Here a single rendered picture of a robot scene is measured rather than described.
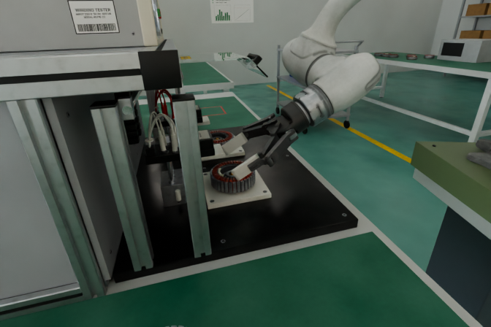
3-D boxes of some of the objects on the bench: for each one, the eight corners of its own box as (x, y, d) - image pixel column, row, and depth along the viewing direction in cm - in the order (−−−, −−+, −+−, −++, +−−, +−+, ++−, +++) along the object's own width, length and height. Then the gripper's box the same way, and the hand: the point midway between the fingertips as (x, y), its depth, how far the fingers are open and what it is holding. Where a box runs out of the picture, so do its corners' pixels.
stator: (248, 168, 72) (247, 156, 71) (261, 190, 63) (261, 176, 61) (207, 175, 70) (206, 163, 68) (215, 198, 60) (214, 185, 58)
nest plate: (253, 168, 75) (253, 164, 74) (271, 197, 62) (271, 193, 61) (200, 177, 72) (200, 172, 71) (207, 209, 58) (207, 204, 58)
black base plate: (261, 128, 112) (261, 123, 111) (356, 227, 55) (359, 218, 54) (146, 142, 101) (145, 137, 100) (115, 283, 44) (112, 274, 43)
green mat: (234, 96, 168) (234, 95, 168) (264, 126, 114) (264, 125, 114) (71, 111, 147) (71, 111, 147) (13, 157, 93) (13, 156, 93)
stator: (230, 137, 94) (229, 128, 92) (237, 149, 84) (237, 139, 82) (199, 141, 91) (198, 131, 90) (202, 155, 81) (202, 144, 80)
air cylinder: (185, 186, 67) (182, 167, 65) (186, 203, 60) (183, 182, 58) (164, 190, 66) (161, 171, 64) (164, 207, 59) (160, 187, 57)
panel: (145, 136, 101) (129, 55, 89) (112, 279, 42) (52, 96, 30) (142, 136, 101) (126, 55, 89) (104, 281, 42) (41, 98, 30)
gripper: (276, 90, 73) (212, 133, 73) (322, 114, 51) (230, 177, 51) (287, 112, 76) (226, 152, 76) (335, 144, 54) (249, 201, 54)
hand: (231, 160), depth 63 cm, fingers open, 13 cm apart
